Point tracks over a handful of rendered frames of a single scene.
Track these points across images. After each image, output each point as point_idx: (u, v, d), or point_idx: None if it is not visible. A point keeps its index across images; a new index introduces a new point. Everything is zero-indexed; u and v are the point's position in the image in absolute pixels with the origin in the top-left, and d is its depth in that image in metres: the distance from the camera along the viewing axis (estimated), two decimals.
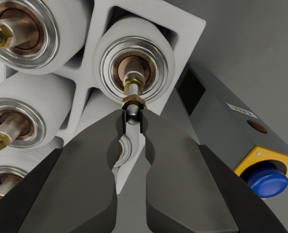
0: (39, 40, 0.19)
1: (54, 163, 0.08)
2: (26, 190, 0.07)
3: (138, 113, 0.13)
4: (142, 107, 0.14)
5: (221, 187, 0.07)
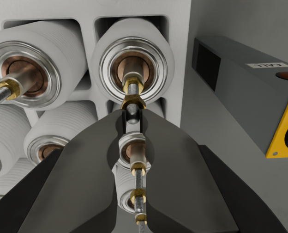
0: (43, 78, 0.21)
1: (54, 163, 0.08)
2: (26, 190, 0.07)
3: (131, 121, 0.13)
4: None
5: (221, 187, 0.07)
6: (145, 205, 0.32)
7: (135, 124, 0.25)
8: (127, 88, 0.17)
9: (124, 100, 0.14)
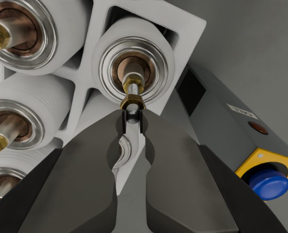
0: (37, 40, 0.18)
1: (54, 163, 0.08)
2: (26, 190, 0.07)
3: (129, 111, 0.13)
4: (130, 101, 0.13)
5: (221, 187, 0.07)
6: None
7: None
8: (137, 84, 0.17)
9: (145, 108, 0.14)
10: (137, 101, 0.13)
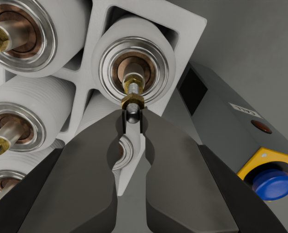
0: (36, 42, 0.18)
1: (54, 163, 0.08)
2: (26, 190, 0.07)
3: (139, 117, 0.13)
4: None
5: (221, 187, 0.07)
6: None
7: None
8: None
9: None
10: None
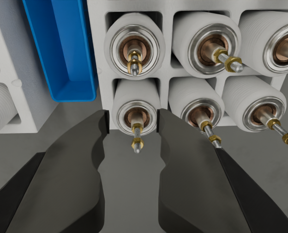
0: None
1: (37, 168, 0.07)
2: (8, 197, 0.06)
3: None
4: None
5: (237, 192, 0.07)
6: (272, 114, 0.33)
7: None
8: None
9: None
10: None
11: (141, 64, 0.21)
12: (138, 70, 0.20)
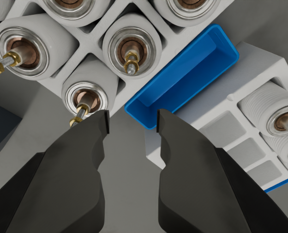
0: (12, 43, 0.28)
1: (37, 168, 0.07)
2: (8, 197, 0.06)
3: None
4: None
5: (237, 192, 0.07)
6: None
7: None
8: None
9: None
10: None
11: (136, 63, 0.23)
12: (134, 69, 0.22)
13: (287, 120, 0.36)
